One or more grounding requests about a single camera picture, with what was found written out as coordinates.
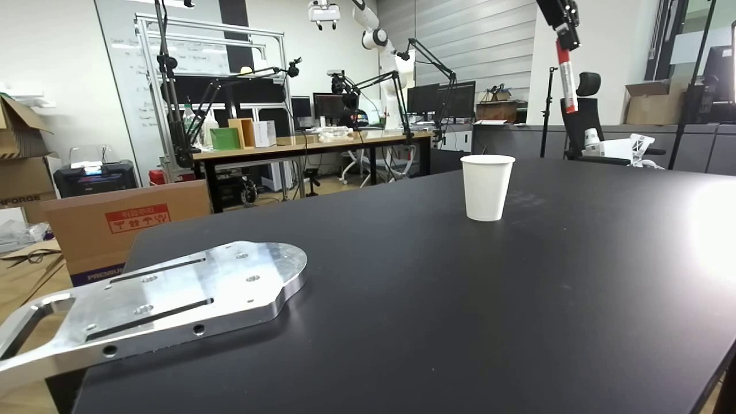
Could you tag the crumpled white plastic bag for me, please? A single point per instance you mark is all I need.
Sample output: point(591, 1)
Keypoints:
point(634, 144)

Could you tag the cardboard box with red label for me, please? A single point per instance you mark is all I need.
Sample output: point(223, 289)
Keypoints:
point(127, 226)

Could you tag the wooden top desk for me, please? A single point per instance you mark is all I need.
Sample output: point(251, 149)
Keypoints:
point(306, 142)

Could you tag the white paper cup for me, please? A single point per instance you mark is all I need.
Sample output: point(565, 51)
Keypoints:
point(487, 187)

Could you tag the flat cardboard sheet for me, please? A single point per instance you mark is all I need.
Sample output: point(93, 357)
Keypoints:
point(26, 279)

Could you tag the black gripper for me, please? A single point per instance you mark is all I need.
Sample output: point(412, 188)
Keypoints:
point(552, 9)

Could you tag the black upright stand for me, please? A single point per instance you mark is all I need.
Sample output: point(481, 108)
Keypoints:
point(547, 116)

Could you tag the dark grey cabinet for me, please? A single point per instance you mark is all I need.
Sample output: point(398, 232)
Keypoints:
point(698, 149)

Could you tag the plain cardboard box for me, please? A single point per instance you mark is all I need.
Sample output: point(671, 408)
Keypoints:
point(654, 104)

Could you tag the black slanted stand pole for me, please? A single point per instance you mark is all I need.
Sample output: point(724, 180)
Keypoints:
point(693, 75)

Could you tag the black printer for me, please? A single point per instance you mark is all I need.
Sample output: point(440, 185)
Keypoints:
point(93, 177)

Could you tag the white box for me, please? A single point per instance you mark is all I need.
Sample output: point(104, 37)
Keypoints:
point(263, 134)

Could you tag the green box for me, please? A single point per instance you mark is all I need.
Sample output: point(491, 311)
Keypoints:
point(223, 139)

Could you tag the black computer monitor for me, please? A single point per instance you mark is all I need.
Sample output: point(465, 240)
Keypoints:
point(442, 98)

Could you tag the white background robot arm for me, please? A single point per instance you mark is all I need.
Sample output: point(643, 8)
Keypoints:
point(371, 25)

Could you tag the silver metal mounting plate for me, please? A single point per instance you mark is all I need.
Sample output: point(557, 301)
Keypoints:
point(168, 299)

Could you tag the whiteboard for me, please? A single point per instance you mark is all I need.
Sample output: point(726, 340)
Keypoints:
point(127, 82)

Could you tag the orange box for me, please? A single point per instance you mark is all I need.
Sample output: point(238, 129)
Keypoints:
point(245, 132)

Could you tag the stacked open cardboard boxes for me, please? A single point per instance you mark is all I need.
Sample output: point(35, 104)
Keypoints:
point(20, 152)

